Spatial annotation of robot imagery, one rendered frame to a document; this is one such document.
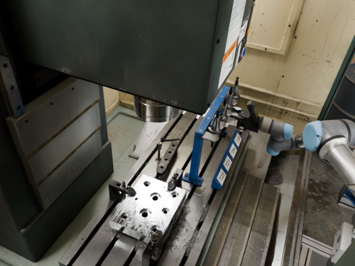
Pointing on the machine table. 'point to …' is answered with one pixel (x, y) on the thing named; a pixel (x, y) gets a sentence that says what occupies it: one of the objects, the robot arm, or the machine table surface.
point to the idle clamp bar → (172, 151)
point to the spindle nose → (153, 111)
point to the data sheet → (235, 22)
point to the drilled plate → (144, 194)
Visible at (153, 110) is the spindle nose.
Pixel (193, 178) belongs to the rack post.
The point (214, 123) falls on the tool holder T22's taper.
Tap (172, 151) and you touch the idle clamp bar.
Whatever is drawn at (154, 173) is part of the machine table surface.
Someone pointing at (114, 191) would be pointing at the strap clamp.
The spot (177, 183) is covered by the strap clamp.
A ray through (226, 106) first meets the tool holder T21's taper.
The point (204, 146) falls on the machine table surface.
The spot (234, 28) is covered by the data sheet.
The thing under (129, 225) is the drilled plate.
